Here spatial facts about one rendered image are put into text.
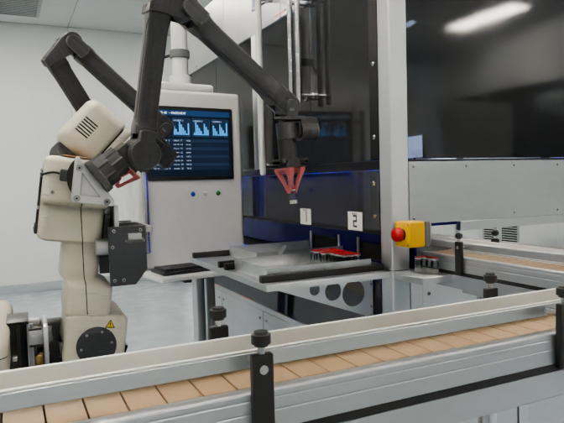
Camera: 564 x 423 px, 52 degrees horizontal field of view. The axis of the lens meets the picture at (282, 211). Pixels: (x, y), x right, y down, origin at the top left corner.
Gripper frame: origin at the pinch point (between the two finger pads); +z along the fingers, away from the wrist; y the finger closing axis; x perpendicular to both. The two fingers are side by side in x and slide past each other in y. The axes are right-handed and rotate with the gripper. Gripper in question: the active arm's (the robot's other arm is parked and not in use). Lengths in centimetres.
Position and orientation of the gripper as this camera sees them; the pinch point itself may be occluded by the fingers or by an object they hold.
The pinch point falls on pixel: (291, 190)
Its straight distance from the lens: 166.9
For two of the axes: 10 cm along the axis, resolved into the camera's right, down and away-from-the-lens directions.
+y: 7.4, -0.8, 6.7
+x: -6.7, 0.6, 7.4
